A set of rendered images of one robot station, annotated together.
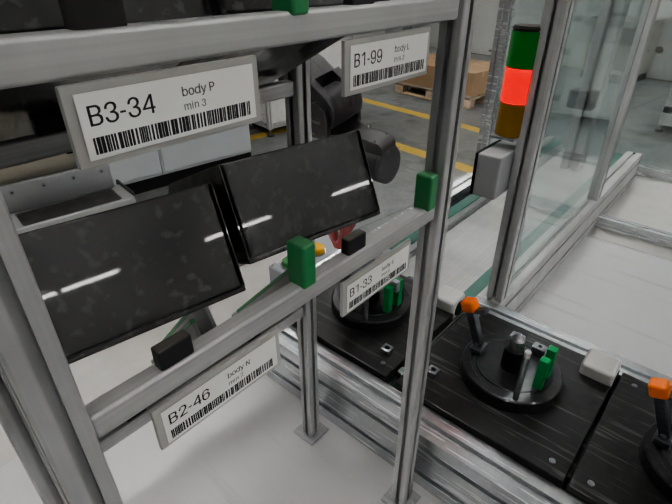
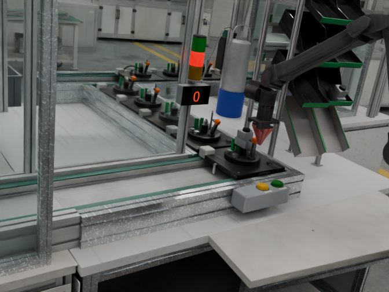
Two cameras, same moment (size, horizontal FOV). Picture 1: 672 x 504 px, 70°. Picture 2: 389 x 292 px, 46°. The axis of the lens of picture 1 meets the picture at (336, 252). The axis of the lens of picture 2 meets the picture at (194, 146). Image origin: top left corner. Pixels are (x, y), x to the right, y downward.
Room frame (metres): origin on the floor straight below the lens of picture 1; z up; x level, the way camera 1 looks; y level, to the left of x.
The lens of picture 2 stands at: (2.35, 0.08, 1.61)
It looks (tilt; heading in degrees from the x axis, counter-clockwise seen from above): 20 degrees down; 191
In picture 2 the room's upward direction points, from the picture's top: 8 degrees clockwise
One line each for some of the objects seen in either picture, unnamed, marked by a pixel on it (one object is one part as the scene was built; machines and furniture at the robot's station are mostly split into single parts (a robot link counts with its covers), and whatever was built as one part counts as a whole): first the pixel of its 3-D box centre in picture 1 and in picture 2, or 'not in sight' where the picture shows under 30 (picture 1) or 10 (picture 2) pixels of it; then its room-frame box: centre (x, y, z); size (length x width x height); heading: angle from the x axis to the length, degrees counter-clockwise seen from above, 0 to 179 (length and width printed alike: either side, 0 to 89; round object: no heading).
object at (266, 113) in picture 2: not in sight; (264, 113); (0.73, 0.00, 1.18); 0.10 x 0.07 x 0.07; 140
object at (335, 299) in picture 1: (371, 301); (242, 156); (0.68, -0.06, 0.98); 0.14 x 0.14 x 0.02
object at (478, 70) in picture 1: (450, 79); not in sight; (6.46, -1.48, 0.20); 1.20 x 0.80 x 0.41; 41
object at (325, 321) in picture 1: (370, 310); (241, 161); (0.68, -0.06, 0.96); 0.24 x 0.24 x 0.02; 49
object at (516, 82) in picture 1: (520, 84); (197, 58); (0.74, -0.28, 1.33); 0.05 x 0.05 x 0.05
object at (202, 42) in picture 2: (526, 48); (198, 44); (0.74, -0.28, 1.38); 0.05 x 0.05 x 0.05
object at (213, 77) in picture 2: not in sight; (202, 68); (-0.78, -0.57, 1.01); 0.24 x 0.24 x 0.13; 49
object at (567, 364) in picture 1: (514, 354); (204, 127); (0.51, -0.26, 1.01); 0.24 x 0.24 x 0.13; 49
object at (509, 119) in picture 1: (513, 118); (195, 72); (0.74, -0.28, 1.28); 0.05 x 0.05 x 0.05
